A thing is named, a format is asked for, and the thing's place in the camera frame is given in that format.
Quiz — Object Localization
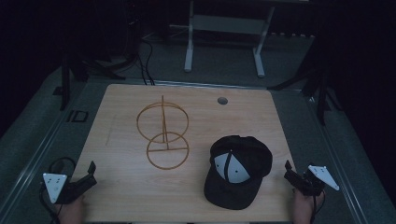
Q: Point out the black floor cables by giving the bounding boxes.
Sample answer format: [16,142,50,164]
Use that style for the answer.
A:
[135,36,156,86]

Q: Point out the person's right hand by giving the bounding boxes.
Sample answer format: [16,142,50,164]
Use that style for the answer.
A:
[291,188,325,224]

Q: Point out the black tripod stand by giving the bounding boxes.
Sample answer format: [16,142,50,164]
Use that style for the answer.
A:
[51,49,127,112]
[266,59,344,127]

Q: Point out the black rectangular floor bracket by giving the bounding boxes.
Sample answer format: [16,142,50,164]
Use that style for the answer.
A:
[66,109,90,123]

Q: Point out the black baseball cap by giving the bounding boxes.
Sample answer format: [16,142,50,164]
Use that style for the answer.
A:
[203,134,274,211]

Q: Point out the gold wire hat stand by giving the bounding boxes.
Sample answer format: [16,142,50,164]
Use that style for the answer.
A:
[135,94,191,171]

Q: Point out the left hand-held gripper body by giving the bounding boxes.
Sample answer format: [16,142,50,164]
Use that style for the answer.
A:
[42,172,94,205]

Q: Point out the person's left hand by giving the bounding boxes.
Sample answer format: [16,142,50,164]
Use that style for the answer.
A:
[57,195,86,224]

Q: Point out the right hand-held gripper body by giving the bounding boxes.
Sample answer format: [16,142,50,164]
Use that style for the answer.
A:
[295,164,341,197]

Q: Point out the white metal frame stand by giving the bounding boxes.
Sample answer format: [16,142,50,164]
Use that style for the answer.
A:
[169,0,276,79]

